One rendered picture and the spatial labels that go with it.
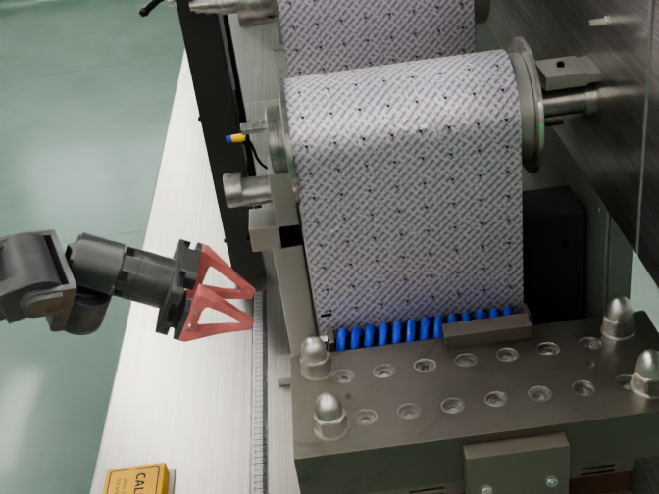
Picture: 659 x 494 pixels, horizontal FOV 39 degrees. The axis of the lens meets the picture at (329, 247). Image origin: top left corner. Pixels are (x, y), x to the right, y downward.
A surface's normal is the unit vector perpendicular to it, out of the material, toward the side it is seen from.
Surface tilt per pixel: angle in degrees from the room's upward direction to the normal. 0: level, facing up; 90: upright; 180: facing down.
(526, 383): 0
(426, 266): 90
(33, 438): 0
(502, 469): 90
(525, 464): 90
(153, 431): 0
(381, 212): 90
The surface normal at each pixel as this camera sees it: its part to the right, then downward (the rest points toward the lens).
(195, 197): -0.12, -0.84
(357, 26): 0.07, 0.55
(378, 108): -0.03, -0.13
